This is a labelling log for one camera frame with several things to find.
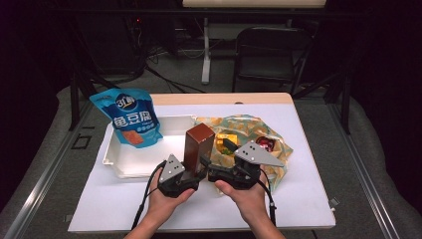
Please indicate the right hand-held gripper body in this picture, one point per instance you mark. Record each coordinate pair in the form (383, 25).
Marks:
(255, 154)

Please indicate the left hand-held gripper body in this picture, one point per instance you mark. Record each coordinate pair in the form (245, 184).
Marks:
(170, 169)

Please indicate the brown drink carton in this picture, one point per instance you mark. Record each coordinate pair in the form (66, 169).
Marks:
(197, 146)

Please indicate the orange slice print cloth bag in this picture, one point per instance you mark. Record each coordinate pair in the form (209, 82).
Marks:
(278, 156)

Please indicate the white plastic bin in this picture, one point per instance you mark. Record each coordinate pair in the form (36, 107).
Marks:
(132, 162)

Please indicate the blue snack pouch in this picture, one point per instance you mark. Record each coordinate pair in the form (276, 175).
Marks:
(132, 116)

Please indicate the person's left hand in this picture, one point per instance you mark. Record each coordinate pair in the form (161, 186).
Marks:
(162, 207)

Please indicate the person's right hand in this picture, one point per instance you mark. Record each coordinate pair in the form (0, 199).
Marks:
(252, 202)

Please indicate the white table sheet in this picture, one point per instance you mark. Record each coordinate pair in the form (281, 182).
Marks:
(109, 205)

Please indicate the white desk leg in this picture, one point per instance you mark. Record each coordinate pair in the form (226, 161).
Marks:
(206, 59)

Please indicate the black folding chair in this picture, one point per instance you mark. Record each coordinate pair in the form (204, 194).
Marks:
(265, 63)

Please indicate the small grey tape piece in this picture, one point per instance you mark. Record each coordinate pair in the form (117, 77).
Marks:
(333, 201)
(67, 218)

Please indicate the black metal stand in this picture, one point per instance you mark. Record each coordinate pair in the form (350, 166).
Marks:
(74, 99)
(345, 99)

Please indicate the aluminium floor rail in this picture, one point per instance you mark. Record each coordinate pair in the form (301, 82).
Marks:
(49, 179)
(365, 172)

